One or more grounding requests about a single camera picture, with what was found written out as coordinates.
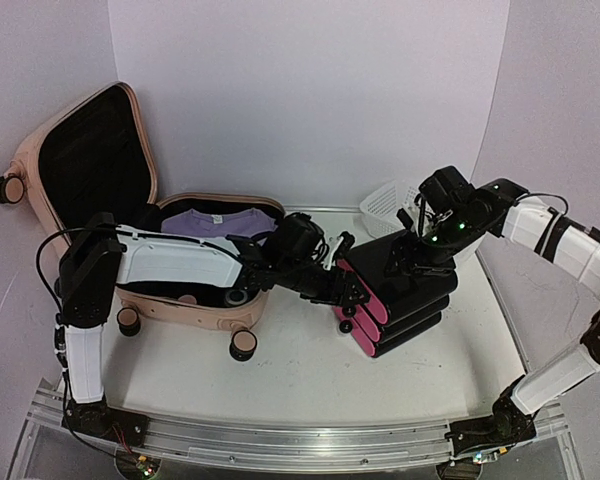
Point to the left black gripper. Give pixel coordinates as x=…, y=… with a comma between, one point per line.
x=332, y=297

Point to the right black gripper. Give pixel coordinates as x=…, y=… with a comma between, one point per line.
x=410, y=261

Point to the black pink tiered rack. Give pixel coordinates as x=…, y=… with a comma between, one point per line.
x=400, y=308

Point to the round glass cosmetic jar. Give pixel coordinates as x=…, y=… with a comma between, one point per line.
x=234, y=298

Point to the pink hard-shell suitcase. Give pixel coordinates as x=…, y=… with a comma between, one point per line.
x=95, y=157

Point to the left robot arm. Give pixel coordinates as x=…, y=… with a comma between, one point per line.
x=106, y=256

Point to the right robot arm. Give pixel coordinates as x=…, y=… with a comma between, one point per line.
x=447, y=215

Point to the white plastic mesh basket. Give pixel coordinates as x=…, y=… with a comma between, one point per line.
x=380, y=208

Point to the pink round compact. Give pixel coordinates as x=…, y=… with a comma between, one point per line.
x=188, y=299

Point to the folded purple shirt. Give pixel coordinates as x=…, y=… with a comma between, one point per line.
x=194, y=223

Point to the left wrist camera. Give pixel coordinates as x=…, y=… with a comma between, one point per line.
x=337, y=247

